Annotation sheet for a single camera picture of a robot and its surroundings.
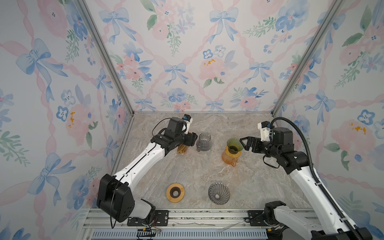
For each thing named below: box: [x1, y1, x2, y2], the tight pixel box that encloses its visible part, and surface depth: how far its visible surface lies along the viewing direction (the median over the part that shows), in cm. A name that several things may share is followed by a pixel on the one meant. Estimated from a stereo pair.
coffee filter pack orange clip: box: [177, 144, 189, 155], surface depth 97 cm
